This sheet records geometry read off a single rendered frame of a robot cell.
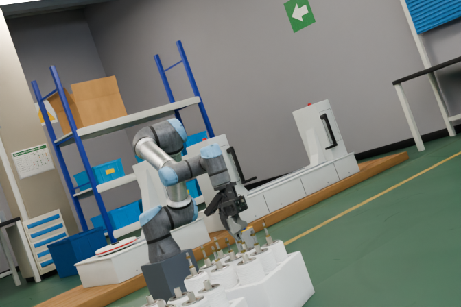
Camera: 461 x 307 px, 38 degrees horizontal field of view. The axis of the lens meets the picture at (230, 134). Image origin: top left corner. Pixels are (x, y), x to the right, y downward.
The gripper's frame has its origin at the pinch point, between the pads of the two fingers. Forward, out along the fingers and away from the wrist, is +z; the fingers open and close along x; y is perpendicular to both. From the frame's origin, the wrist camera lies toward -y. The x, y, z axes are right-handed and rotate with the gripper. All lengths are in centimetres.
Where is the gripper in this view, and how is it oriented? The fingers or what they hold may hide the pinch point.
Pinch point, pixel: (236, 236)
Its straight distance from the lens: 252.3
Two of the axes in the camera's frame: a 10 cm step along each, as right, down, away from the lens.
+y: 7.3, -2.8, -6.2
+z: 3.3, 9.4, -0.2
